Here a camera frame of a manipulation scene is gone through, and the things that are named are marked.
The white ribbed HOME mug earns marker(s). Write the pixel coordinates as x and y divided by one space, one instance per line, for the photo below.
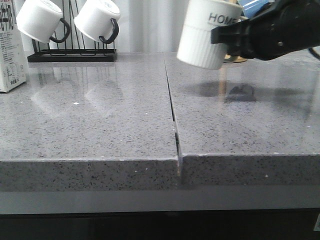
195 46

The white mug black handle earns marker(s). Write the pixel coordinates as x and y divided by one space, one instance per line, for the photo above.
98 20
39 19

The black wire mug rack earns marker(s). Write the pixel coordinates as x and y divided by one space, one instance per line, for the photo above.
77 47

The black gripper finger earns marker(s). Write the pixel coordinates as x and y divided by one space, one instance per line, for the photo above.
235 36

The white mug black handle left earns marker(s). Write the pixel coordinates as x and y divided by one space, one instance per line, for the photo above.
39 19

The blue enamel mug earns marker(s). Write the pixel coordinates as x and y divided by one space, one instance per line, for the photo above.
251 7

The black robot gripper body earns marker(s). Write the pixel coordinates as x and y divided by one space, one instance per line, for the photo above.
285 26

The grey cabinet front panel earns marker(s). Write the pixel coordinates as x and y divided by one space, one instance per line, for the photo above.
232 197

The white mug black handle right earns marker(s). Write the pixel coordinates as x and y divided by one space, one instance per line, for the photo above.
98 20

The white blue milk carton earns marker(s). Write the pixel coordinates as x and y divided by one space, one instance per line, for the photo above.
13 63

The wooden mug tree stand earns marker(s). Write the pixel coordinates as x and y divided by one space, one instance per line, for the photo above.
236 59

